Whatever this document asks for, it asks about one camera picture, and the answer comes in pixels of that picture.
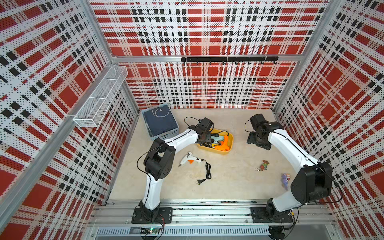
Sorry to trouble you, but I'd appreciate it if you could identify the green circuit board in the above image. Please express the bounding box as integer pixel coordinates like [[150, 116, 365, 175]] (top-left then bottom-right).
[[140, 227, 161, 236]]

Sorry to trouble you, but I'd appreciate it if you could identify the black wall hook rail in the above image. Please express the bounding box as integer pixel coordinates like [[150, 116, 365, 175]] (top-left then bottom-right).
[[181, 56, 279, 64]]

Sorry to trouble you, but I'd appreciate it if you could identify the white hot glue gun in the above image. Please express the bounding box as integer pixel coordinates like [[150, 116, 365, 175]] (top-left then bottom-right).
[[179, 152, 202, 167]]

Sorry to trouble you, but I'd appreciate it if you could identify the white wire mesh shelf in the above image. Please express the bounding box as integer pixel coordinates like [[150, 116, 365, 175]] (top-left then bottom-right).
[[74, 66, 128, 128]]

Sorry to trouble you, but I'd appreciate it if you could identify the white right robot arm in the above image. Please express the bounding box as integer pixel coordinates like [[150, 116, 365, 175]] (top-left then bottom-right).
[[247, 114, 333, 223]]

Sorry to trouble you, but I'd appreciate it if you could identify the light blue perforated basket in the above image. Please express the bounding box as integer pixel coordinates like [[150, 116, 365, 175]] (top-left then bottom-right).
[[141, 103, 180, 141]]

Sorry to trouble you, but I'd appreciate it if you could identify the mint green glue gun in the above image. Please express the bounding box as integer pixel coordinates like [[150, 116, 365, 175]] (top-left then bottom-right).
[[211, 134, 225, 142]]

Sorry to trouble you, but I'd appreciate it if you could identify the yellow plastic storage box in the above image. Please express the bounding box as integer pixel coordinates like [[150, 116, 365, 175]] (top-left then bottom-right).
[[197, 129, 234, 155]]

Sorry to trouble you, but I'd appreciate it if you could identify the dark blue folded cloth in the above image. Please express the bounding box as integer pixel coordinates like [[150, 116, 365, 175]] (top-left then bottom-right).
[[143, 105, 178, 136]]

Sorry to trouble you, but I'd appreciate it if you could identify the black white-gun power cable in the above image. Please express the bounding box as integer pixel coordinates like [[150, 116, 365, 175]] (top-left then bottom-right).
[[196, 158, 213, 186]]

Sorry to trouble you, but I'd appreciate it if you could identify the red green toy keychain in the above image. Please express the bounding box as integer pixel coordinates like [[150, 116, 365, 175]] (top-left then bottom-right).
[[255, 160, 270, 172]]

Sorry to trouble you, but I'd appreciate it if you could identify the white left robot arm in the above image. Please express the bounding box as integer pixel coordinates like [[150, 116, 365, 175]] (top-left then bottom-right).
[[132, 118, 215, 224]]

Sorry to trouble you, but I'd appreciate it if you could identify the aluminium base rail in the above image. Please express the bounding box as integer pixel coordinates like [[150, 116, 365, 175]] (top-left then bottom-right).
[[85, 200, 342, 240]]

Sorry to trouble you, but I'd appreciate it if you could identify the orange hot glue gun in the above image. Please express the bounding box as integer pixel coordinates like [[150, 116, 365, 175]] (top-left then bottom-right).
[[214, 135, 230, 152]]

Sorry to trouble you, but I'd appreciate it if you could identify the purple toy figure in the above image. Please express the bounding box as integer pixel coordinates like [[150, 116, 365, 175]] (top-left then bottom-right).
[[281, 173, 291, 191]]

